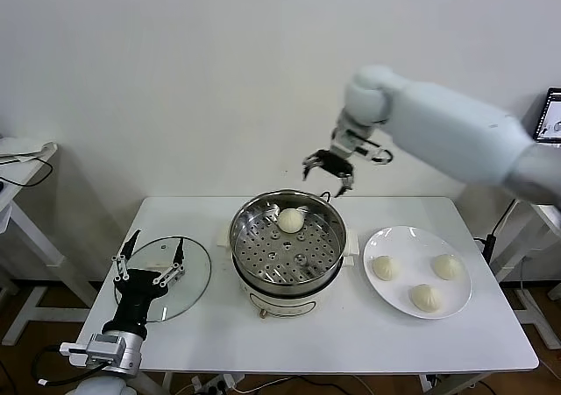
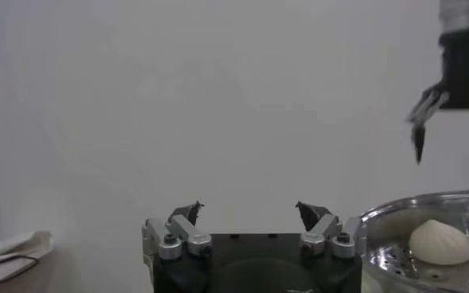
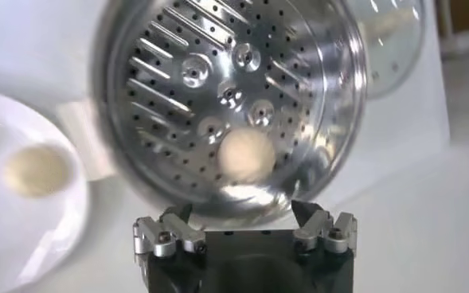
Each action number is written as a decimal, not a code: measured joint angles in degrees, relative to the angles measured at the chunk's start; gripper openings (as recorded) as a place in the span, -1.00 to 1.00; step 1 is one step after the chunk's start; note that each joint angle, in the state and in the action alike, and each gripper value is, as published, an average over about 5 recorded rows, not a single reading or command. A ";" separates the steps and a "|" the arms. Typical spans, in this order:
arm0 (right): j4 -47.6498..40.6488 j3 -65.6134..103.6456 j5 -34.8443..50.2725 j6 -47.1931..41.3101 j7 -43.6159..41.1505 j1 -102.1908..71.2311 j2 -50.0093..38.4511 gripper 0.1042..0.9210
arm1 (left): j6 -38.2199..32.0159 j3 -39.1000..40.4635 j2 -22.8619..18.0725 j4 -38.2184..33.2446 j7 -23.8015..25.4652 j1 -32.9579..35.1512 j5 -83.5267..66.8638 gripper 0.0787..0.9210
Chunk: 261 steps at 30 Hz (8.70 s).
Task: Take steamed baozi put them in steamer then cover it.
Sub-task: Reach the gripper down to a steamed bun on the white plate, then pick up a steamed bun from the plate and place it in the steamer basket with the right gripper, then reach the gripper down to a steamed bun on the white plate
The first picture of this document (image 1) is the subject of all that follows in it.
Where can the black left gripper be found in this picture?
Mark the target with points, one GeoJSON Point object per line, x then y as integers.
{"type": "Point", "coordinates": [133, 294]}

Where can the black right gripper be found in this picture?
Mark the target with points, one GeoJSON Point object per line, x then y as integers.
{"type": "Point", "coordinates": [331, 164]}

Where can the round glass pot lid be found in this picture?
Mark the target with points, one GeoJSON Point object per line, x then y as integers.
{"type": "Point", "coordinates": [193, 281]}

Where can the white steamed baozi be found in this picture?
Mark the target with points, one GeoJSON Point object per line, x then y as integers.
{"type": "Point", "coordinates": [290, 221]}
{"type": "Point", "coordinates": [425, 298]}
{"type": "Point", "coordinates": [447, 267]}
{"type": "Point", "coordinates": [385, 268]}

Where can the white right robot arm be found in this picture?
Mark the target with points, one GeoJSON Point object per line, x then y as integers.
{"type": "Point", "coordinates": [438, 123]}

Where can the stainless steel steamer basket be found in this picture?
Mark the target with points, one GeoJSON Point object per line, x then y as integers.
{"type": "Point", "coordinates": [263, 246]}

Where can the white electric cooker pot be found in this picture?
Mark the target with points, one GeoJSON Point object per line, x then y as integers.
{"type": "Point", "coordinates": [285, 302]}

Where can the white round plate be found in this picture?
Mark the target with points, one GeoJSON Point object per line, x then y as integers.
{"type": "Point", "coordinates": [394, 294]}

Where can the white side table with cloth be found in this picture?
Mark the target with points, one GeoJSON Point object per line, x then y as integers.
{"type": "Point", "coordinates": [26, 180]}

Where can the white power strip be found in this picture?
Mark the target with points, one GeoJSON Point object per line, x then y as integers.
{"type": "Point", "coordinates": [219, 382]}

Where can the white folded cloth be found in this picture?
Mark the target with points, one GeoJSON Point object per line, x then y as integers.
{"type": "Point", "coordinates": [26, 147]}

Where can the grey open laptop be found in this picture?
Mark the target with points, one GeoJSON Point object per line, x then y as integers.
{"type": "Point", "coordinates": [550, 119]}

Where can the white laptop side table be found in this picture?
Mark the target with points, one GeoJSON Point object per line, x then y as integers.
{"type": "Point", "coordinates": [553, 220]}

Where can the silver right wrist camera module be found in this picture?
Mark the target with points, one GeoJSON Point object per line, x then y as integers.
{"type": "Point", "coordinates": [370, 150]}

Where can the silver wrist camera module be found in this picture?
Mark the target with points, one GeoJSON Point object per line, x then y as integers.
{"type": "Point", "coordinates": [103, 347]}
{"type": "Point", "coordinates": [370, 150]}

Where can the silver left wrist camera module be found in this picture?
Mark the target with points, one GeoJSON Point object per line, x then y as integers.
{"type": "Point", "coordinates": [103, 347]}

